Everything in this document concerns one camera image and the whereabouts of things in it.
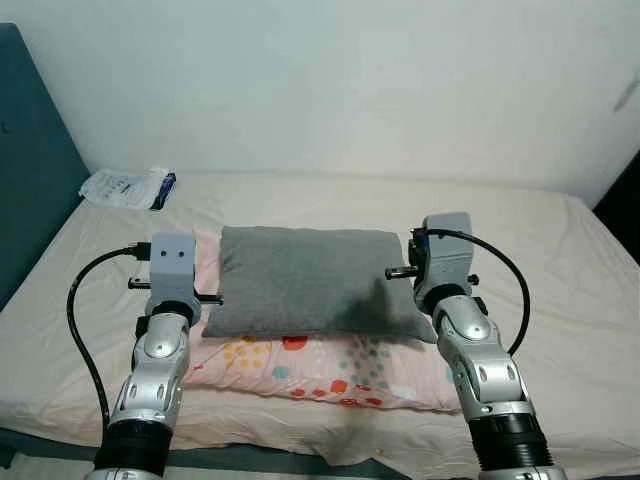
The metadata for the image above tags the grey pillow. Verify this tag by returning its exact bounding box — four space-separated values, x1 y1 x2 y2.
202 226 438 344

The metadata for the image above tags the pink dotted pillow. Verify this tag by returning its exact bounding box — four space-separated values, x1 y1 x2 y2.
180 228 471 411

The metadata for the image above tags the white plastic wipes pack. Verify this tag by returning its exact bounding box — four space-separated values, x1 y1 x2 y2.
79 167 177 212

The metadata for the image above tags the bed with beige sheet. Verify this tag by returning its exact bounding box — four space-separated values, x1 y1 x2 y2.
0 170 640 471

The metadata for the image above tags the teal padded headboard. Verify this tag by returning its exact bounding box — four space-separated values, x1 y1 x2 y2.
0 22 91 311

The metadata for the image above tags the dark bedside furniture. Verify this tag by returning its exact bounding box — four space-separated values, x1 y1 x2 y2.
592 150 640 263

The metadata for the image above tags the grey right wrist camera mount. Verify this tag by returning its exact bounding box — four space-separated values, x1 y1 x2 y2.
413 212 479 301

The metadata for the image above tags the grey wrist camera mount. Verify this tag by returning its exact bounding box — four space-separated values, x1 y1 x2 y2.
148 233 198 306
413 212 479 301

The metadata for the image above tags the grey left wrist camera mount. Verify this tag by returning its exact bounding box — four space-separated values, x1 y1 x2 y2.
148 233 198 306

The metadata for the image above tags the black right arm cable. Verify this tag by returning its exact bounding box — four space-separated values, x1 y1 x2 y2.
425 228 531 357

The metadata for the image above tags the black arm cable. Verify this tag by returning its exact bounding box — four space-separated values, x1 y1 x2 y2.
66 242 153 426
425 228 531 357

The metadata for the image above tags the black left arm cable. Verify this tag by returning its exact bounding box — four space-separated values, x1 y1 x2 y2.
66 242 153 426

